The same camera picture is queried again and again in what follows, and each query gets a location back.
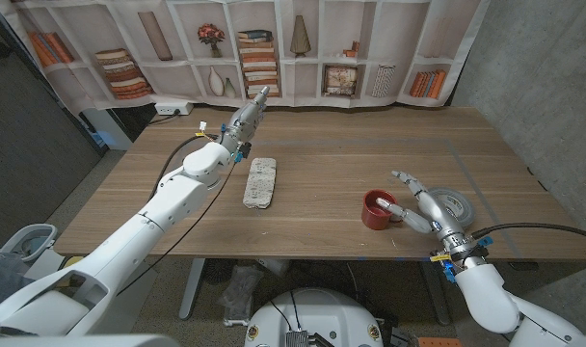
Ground thick black cable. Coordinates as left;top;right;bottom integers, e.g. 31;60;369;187
470;222;586;245
147;133;220;201

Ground orange block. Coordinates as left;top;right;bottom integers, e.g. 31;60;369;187
417;336;464;347

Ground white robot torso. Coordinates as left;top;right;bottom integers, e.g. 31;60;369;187
244;287;385;347

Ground clear plastic bag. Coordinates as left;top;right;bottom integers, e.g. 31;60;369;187
218;263;266;328

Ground grey duct tape roll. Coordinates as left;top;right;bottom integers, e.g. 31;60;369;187
426;186;477;228

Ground person's blue jeans leg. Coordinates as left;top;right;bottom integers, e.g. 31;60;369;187
0;250;46;312

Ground red speckled mug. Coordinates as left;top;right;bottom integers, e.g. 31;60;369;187
360;188;404;231

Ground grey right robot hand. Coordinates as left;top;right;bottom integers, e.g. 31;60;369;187
375;170;487;269

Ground folded patterned white cloth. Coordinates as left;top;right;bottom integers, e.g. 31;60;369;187
242;157;279;210

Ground white round plastic base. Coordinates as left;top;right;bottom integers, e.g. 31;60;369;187
0;223;58;264

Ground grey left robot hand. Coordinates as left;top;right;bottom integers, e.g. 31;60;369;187
219;86;271;155

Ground thin black cable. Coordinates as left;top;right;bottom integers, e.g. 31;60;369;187
117;161;239;296

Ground white box with blue light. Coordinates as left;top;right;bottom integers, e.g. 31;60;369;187
79;108;134;152

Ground printed bookshelf backdrop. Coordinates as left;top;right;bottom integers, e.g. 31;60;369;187
0;0;492;115

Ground white power strip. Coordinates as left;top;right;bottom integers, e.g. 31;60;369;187
154;100;195;117

